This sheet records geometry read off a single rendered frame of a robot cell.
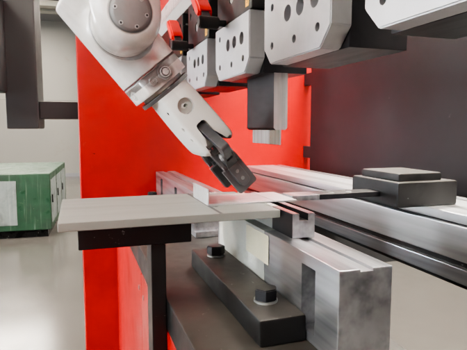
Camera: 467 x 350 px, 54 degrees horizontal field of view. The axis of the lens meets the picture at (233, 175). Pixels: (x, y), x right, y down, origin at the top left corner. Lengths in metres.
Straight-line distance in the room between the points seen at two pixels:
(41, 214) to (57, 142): 6.22
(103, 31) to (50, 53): 10.76
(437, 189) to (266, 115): 0.29
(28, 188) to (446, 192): 4.55
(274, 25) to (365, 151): 0.84
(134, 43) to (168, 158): 0.99
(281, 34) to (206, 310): 0.34
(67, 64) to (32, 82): 9.22
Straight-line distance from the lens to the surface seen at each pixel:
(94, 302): 1.56
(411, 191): 0.73
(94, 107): 1.47
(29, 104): 2.01
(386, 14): 0.36
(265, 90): 0.64
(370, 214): 0.86
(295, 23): 0.49
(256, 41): 0.61
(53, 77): 11.22
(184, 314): 0.59
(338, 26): 0.44
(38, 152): 11.24
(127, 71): 0.60
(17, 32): 2.05
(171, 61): 0.61
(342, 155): 1.43
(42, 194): 5.01
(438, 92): 1.12
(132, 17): 0.53
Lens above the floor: 1.10
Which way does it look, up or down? 6 degrees down
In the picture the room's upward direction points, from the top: straight up
